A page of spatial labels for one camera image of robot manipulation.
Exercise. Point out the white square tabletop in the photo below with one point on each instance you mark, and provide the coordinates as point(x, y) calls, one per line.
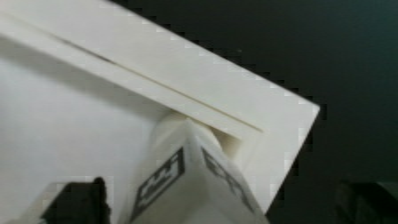
point(75, 133)

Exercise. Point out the white U-shaped fence obstacle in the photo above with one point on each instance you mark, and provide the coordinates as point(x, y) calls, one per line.
point(88, 32)

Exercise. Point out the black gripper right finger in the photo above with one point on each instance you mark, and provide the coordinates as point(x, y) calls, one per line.
point(367, 203)

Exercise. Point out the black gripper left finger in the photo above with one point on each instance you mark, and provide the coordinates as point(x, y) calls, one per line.
point(79, 206)

